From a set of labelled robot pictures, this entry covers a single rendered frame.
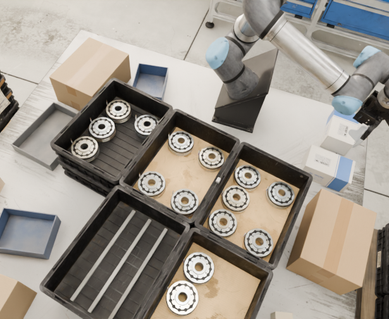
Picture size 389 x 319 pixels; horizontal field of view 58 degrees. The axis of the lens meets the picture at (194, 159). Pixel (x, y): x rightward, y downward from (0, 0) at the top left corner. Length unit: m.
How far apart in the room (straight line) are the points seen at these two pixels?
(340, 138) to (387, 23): 1.58
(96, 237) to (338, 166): 1.03
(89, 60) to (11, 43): 1.60
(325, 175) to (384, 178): 1.22
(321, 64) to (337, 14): 1.99
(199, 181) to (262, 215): 0.27
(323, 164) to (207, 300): 0.76
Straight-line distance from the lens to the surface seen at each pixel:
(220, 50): 1.44
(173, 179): 1.35
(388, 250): 2.20
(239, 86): 1.51
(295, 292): 1.44
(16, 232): 1.50
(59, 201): 1.51
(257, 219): 1.33
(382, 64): 1.20
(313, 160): 1.58
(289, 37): 1.09
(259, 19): 1.08
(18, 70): 3.02
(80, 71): 1.67
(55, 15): 3.43
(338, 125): 1.75
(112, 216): 1.30
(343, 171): 1.62
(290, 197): 1.38
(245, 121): 1.63
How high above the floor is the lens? 2.03
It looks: 59 degrees down
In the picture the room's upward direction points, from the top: 10 degrees clockwise
